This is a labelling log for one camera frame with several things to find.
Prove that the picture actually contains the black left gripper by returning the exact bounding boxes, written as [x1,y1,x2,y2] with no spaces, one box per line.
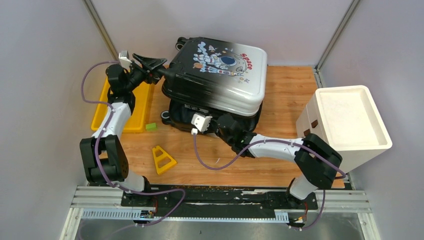
[123,54,166,93]

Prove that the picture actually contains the space astronaut hardshell suitcase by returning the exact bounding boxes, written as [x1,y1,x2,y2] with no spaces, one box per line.
[160,37,268,133]

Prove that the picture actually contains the white drawer storage box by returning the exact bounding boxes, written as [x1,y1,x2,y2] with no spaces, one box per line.
[295,85,393,173]

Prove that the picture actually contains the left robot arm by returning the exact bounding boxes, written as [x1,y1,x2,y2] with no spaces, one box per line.
[79,50,167,207]

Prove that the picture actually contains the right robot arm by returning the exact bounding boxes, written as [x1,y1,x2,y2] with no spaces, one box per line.
[215,114,346,209]

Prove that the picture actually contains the yellow plastic tray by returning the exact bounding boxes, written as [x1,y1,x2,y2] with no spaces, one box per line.
[90,82,155,134]

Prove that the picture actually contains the small green block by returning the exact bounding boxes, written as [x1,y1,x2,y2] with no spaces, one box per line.
[145,122,158,132]

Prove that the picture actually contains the yellow triangular plastic stand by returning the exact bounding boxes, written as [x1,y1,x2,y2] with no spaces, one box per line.
[152,145,178,175]

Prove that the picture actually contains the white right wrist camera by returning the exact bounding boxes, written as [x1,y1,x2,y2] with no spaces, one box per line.
[190,113,213,135]

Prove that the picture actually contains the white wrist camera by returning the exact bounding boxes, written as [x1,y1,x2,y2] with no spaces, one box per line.
[190,113,213,135]
[118,50,132,70]

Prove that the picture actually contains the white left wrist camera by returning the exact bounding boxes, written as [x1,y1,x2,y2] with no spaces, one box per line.
[118,50,132,70]

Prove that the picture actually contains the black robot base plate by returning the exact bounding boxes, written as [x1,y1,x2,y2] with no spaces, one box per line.
[120,184,319,219]

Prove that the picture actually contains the slotted cable duct rail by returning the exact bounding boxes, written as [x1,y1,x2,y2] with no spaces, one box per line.
[81,208,290,224]

